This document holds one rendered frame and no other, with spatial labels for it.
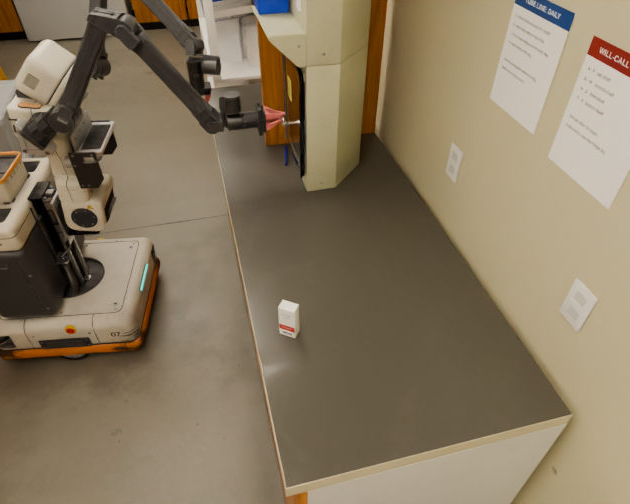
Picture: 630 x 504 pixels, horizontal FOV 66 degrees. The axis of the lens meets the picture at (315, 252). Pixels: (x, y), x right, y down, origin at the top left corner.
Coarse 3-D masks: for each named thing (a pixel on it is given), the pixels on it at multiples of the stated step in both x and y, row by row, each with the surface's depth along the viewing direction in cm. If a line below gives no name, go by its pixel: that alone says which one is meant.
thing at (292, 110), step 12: (288, 60) 169; (288, 72) 172; (300, 72) 153; (300, 84) 155; (288, 96) 180; (300, 96) 157; (288, 108) 184; (300, 108) 160; (288, 120) 189; (300, 120) 163; (288, 132) 193; (300, 132) 166; (300, 144) 169; (300, 156) 172; (300, 168) 176
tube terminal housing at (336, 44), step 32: (320, 0) 139; (352, 0) 145; (320, 32) 145; (352, 32) 152; (320, 64) 151; (352, 64) 160; (320, 96) 158; (352, 96) 169; (320, 128) 166; (352, 128) 179; (320, 160) 175; (352, 160) 190
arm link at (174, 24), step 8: (144, 0) 179; (152, 0) 178; (160, 0) 179; (152, 8) 179; (160, 8) 179; (168, 8) 180; (160, 16) 180; (168, 16) 179; (176, 16) 181; (168, 24) 180; (176, 24) 180; (184, 24) 182; (176, 32) 180; (184, 32) 180; (192, 32) 183; (184, 40) 181; (200, 40) 184; (184, 48) 182; (200, 48) 184
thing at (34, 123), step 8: (32, 120) 161; (40, 120) 160; (24, 128) 161; (32, 128) 161; (40, 128) 162; (48, 128) 162; (24, 136) 160; (32, 136) 162; (40, 136) 163; (48, 136) 164; (40, 144) 163
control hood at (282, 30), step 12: (288, 12) 159; (264, 24) 150; (276, 24) 150; (288, 24) 150; (276, 36) 143; (288, 36) 143; (300, 36) 144; (288, 48) 145; (300, 48) 146; (300, 60) 149
